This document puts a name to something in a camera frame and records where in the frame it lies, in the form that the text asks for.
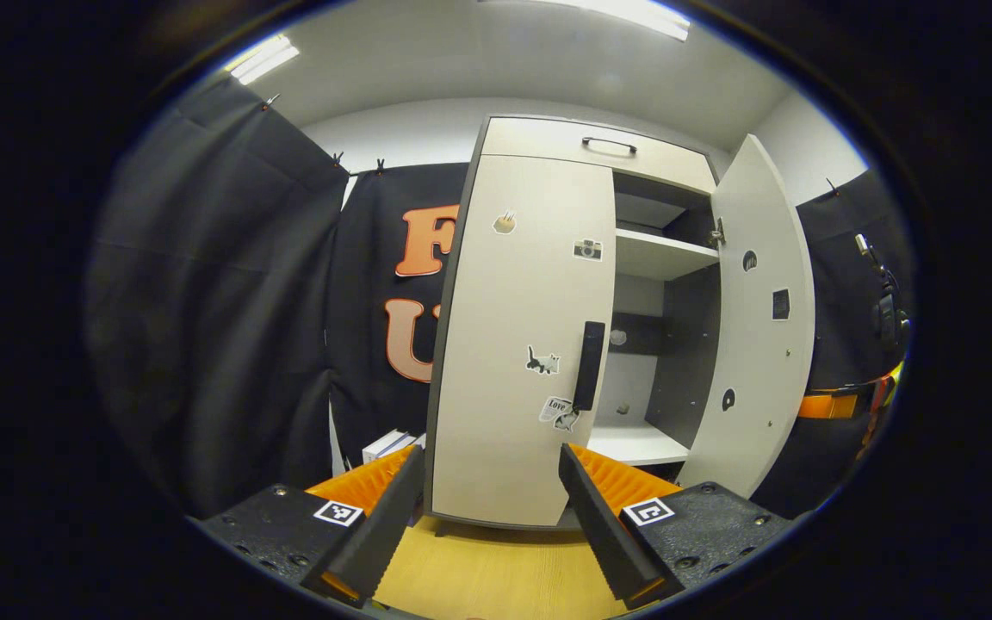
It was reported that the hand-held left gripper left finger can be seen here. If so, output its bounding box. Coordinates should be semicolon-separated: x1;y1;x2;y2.
190;443;428;608

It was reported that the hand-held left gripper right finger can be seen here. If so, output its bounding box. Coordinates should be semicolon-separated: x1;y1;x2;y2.
558;443;807;611

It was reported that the beige cabinet door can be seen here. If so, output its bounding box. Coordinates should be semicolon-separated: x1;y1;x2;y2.
429;155;617;528
677;133;817;500

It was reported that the beige double-door shoe cabinet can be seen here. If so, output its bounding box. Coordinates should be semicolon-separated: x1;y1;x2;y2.
423;114;721;539

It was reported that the beige cabinet drawer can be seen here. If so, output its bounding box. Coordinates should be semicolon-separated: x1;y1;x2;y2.
479;118;718;195

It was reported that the white book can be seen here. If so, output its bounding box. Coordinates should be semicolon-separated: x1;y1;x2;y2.
363;429;426;466

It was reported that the black backdrop cloth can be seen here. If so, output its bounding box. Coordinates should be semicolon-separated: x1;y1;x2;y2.
87;77;915;522

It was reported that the small ceiling light panel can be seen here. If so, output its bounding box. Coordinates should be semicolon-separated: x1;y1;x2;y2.
225;34;301;85

